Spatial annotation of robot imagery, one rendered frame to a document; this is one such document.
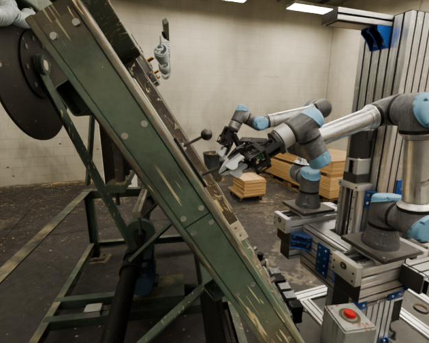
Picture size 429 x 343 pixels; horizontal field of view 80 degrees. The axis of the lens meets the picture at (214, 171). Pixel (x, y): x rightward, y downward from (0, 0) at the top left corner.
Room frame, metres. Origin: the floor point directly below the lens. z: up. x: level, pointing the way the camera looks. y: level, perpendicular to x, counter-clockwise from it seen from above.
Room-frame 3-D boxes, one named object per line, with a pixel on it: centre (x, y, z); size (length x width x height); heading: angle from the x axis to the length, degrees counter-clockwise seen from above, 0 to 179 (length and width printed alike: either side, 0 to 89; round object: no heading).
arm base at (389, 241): (1.04, -0.74, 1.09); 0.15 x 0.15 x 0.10
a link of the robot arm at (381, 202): (1.04, -0.75, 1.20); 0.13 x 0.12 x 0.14; 9
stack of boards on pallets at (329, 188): (5.39, -2.01, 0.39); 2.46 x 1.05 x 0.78; 19
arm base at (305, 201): (1.51, -0.58, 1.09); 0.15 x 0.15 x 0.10
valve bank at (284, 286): (1.16, -0.33, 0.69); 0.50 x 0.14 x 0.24; 9
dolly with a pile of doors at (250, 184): (4.58, -0.58, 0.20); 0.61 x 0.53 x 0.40; 19
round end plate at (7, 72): (1.47, 0.93, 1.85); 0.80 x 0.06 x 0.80; 9
